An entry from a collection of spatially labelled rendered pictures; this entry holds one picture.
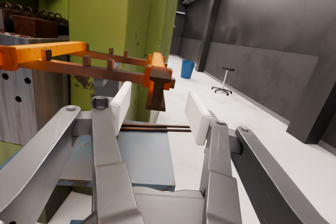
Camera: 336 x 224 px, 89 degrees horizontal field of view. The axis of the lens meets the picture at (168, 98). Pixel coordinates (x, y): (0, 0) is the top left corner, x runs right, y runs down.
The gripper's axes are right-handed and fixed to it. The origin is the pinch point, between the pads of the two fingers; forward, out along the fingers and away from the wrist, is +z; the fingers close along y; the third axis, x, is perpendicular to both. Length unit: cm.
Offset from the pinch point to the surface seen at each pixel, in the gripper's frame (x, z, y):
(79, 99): -29, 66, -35
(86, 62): -0.2, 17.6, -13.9
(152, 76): 2.3, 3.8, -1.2
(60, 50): 0.0, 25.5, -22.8
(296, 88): -34, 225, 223
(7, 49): 1.6, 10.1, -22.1
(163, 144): -26.0, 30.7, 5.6
